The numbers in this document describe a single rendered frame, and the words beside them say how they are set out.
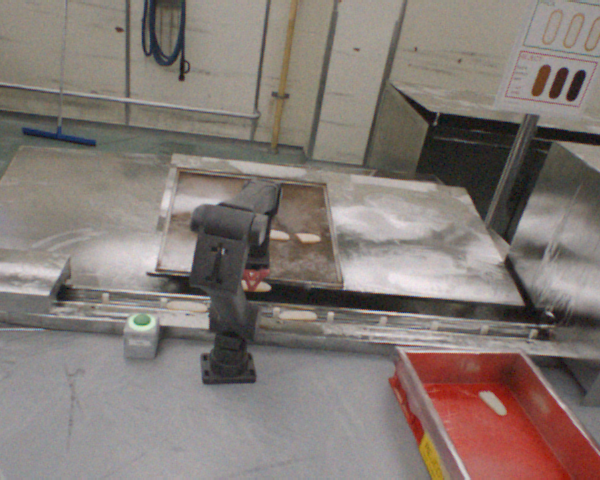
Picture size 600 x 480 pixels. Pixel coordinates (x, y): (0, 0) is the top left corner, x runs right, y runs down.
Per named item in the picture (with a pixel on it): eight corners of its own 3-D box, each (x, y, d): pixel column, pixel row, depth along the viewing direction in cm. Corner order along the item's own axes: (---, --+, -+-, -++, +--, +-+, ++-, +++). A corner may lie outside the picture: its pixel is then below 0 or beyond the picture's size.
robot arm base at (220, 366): (202, 384, 118) (256, 383, 121) (205, 356, 114) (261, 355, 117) (199, 358, 125) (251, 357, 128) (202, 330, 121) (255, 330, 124)
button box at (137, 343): (120, 369, 123) (119, 331, 118) (126, 346, 130) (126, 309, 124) (157, 372, 124) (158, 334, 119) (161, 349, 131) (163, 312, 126)
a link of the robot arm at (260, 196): (188, 239, 84) (256, 254, 83) (193, 203, 82) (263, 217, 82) (241, 197, 125) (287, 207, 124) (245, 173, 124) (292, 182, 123)
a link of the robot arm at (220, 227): (173, 280, 79) (240, 294, 78) (197, 195, 83) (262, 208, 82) (210, 334, 122) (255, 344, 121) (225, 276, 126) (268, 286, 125)
